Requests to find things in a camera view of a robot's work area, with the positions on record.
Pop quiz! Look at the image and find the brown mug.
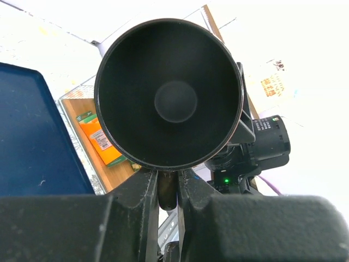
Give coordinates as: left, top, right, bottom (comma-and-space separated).
94, 19, 244, 210

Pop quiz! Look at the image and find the wrapped toilet paper roll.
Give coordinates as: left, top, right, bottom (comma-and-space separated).
245, 58, 297, 115

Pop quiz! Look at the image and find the orange box front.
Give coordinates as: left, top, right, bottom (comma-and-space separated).
76, 111, 141, 171

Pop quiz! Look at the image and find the dark blue tray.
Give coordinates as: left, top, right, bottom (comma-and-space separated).
1, 63, 94, 197

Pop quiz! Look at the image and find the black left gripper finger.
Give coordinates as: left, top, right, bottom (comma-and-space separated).
1, 168, 159, 261

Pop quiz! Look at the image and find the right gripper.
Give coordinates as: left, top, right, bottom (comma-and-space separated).
178, 62, 348, 261

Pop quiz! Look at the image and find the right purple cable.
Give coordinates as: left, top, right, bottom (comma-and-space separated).
257, 174, 283, 197

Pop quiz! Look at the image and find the white wire shelf rack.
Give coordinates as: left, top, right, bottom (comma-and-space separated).
59, 7, 255, 194

